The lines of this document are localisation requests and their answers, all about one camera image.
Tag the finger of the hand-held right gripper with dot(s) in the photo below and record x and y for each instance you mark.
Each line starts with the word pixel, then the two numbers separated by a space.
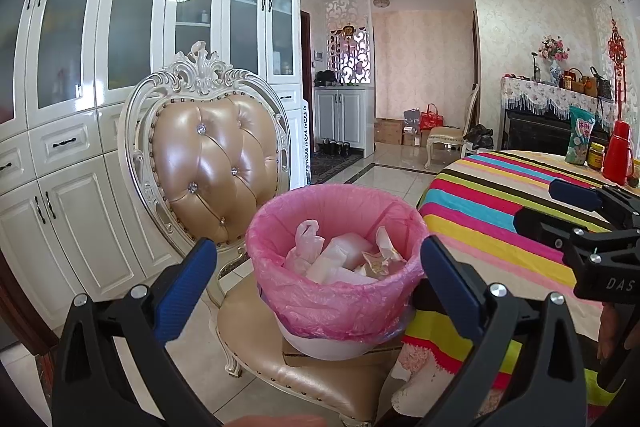
pixel 575 194
pixel 542 224

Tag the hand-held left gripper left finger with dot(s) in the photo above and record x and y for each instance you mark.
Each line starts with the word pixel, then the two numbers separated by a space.
pixel 185 287

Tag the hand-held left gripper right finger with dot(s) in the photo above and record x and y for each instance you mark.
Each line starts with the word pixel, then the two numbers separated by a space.
pixel 450 287

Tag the white wrapper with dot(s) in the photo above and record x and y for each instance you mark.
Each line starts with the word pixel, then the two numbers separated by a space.
pixel 385 239

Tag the pink lined trash bin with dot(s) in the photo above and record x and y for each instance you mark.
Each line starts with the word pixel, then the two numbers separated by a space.
pixel 320 307

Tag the person's right hand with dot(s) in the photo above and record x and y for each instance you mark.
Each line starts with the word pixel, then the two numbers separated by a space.
pixel 614 332

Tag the yellow lidded jar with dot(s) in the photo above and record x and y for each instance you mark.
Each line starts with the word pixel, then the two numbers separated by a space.
pixel 596 157

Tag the green snack bag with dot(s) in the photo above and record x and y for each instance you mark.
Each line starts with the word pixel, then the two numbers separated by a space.
pixel 580 137

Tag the red thermos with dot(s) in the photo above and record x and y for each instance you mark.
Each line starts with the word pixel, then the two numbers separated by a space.
pixel 617 154

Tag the striped tablecloth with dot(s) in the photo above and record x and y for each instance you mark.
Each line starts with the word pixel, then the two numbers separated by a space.
pixel 475 207

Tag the black piano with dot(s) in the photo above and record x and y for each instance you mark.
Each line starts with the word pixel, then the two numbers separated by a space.
pixel 535 132

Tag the black bag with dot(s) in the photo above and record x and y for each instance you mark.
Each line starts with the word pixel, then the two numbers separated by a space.
pixel 479 137

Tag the dark handbag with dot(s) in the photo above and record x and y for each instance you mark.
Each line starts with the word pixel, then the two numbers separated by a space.
pixel 602 87

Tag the woven basket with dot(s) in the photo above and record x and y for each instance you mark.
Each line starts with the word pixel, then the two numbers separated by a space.
pixel 575 83

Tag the dark metal figurine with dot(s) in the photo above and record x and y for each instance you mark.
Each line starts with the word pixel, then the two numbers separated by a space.
pixel 536 69

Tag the wooden chair beige seat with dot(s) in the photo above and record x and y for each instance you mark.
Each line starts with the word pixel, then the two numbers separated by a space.
pixel 445 134

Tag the beige tufted chair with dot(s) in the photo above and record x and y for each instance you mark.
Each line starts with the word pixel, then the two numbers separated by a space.
pixel 215 157

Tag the flower vase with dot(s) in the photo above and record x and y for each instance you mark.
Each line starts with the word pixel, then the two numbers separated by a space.
pixel 554 52

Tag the small cardboard box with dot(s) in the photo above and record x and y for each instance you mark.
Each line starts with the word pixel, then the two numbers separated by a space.
pixel 411 140

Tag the red gift bag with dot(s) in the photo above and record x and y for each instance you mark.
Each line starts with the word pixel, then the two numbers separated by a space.
pixel 431 119

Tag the red knot hanging ornament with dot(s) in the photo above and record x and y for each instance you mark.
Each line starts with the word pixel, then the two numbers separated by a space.
pixel 617 47

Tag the patterned doormat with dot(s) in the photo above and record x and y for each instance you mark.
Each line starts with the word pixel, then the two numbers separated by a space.
pixel 335 167

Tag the grey paper bag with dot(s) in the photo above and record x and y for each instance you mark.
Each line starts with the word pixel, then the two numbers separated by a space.
pixel 411 119

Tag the brown cardboard box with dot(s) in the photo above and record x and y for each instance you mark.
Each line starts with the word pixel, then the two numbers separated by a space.
pixel 387 131

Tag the black shoe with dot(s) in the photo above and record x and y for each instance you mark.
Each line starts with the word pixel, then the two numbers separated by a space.
pixel 325 148
pixel 334 149
pixel 343 149

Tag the white glass door cabinet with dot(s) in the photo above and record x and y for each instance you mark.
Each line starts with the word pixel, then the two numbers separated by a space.
pixel 75 132

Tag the white shoe cabinet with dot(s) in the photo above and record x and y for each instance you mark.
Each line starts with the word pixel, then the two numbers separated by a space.
pixel 345 117

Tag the black pouch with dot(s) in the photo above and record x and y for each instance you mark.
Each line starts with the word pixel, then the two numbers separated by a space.
pixel 326 78

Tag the round ceiling lamp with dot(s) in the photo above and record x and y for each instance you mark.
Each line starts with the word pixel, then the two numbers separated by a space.
pixel 381 1

